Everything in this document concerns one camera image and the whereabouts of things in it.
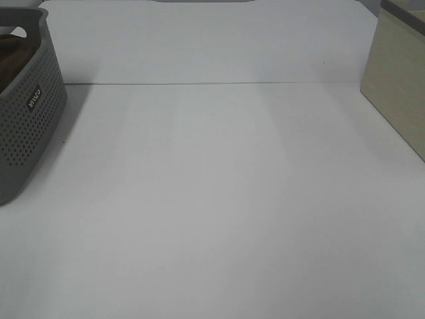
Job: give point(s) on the brown towel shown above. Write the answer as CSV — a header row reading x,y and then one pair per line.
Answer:
x,y
16,52

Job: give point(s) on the grey perforated plastic basket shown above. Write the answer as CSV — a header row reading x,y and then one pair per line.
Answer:
x,y
32,105

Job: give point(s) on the beige fabric storage box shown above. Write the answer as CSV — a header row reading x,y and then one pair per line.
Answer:
x,y
393,80

